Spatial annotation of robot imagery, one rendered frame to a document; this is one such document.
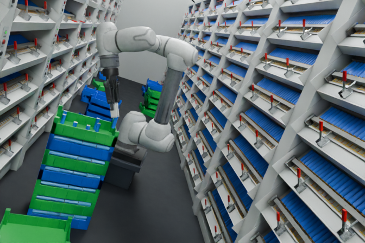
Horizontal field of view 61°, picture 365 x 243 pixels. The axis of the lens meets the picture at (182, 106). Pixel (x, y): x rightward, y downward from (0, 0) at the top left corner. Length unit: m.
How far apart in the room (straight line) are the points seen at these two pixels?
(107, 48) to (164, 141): 0.82
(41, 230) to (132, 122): 0.84
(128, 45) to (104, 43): 0.13
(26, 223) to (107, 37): 0.96
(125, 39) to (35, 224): 0.99
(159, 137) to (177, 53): 0.56
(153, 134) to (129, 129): 0.18
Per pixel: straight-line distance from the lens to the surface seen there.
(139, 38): 1.40
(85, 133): 1.53
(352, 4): 1.41
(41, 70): 1.94
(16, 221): 1.76
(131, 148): 2.19
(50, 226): 1.76
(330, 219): 1.15
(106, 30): 1.50
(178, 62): 1.91
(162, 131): 2.04
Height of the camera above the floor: 1.07
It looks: 11 degrees down
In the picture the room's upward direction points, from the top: 20 degrees clockwise
